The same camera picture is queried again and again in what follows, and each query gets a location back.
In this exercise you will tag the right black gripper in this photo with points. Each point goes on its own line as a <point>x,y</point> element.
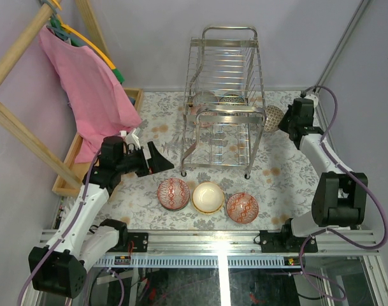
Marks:
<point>282,125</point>

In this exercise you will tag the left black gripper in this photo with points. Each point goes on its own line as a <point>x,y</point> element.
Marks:
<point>146,164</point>

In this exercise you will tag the brown patterned bowl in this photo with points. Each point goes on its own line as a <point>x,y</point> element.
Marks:
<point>274,116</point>

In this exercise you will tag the blue patterned bowl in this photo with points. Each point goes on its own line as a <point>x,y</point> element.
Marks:
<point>231,98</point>

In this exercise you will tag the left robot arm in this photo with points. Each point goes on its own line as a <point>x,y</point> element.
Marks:
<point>76,229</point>

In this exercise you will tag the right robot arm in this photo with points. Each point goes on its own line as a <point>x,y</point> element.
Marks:
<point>340,198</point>

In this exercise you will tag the stainless steel dish rack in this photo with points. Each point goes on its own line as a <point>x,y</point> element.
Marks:
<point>223,120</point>

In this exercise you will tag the red diamond patterned bowl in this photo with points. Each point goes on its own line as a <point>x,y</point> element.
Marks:
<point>173,194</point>

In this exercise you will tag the cream bowl orange rim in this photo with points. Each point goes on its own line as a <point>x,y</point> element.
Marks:
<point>208,198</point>

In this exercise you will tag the pink cloth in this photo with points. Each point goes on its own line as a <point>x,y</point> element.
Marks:
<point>99,103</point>

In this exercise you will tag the orange red patterned bowl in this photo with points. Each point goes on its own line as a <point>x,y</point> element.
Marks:
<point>242,208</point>

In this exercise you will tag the yellow plastic hanger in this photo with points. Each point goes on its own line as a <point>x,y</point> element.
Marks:
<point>54,5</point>

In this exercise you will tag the green plastic hanger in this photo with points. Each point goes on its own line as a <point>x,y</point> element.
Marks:
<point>65,32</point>

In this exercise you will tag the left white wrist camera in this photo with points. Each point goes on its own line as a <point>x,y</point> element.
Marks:
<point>132,137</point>

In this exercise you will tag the aluminium rail frame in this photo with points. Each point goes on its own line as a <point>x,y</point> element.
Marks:
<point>189,247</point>

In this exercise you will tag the aluminium corner post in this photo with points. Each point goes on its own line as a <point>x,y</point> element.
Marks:
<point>343,41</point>

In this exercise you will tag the wooden clothes rack frame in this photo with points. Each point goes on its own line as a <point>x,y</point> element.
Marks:
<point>33,93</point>

